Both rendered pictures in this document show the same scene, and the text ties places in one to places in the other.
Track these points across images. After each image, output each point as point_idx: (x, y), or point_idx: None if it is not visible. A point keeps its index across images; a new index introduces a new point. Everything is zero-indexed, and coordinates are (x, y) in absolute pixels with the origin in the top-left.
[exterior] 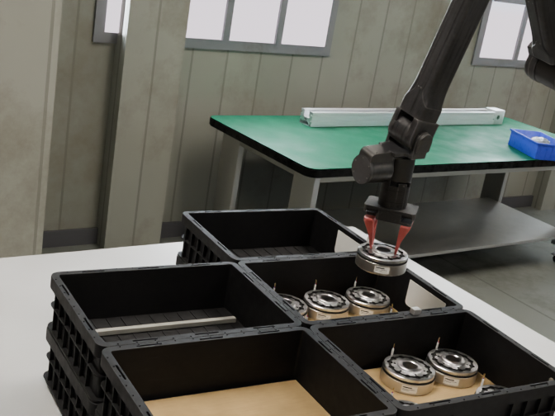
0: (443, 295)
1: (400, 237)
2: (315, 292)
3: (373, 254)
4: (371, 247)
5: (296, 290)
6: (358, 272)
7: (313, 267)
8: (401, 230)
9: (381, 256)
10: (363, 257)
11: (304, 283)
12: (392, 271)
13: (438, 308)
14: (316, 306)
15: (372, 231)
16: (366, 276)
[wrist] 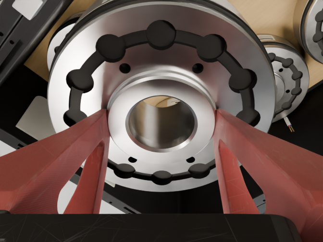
0: (24, 145)
1: (51, 145)
2: (284, 108)
3: (198, 56)
4: (220, 111)
5: (322, 103)
6: (212, 189)
7: (312, 151)
8: (15, 173)
9: (159, 56)
10: (243, 21)
11: (311, 120)
12: (91, 7)
13: (0, 74)
14: (283, 47)
15: (258, 143)
16: (197, 190)
